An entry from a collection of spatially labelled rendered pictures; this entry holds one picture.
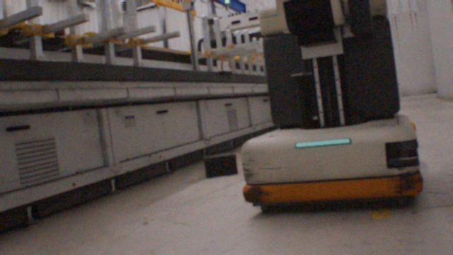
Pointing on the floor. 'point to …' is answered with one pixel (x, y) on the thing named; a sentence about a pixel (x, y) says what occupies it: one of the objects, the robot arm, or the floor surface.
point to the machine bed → (111, 137)
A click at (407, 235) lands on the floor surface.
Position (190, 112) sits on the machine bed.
